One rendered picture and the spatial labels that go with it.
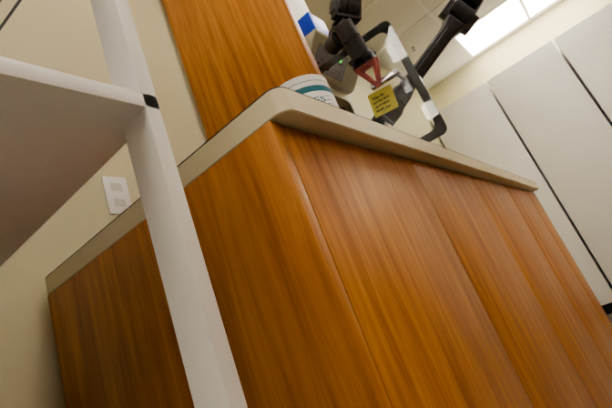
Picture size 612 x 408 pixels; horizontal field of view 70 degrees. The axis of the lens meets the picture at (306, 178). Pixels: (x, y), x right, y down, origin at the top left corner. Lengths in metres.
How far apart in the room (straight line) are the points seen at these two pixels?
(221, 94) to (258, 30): 0.25
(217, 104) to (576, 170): 3.30
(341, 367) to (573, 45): 4.13
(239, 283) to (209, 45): 1.21
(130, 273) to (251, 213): 0.29
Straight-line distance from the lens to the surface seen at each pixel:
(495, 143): 4.39
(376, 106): 1.33
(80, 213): 1.23
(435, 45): 1.51
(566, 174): 4.27
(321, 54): 1.53
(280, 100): 0.60
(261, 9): 1.57
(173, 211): 0.45
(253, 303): 0.61
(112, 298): 0.87
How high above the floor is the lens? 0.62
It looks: 19 degrees up
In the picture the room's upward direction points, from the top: 22 degrees counter-clockwise
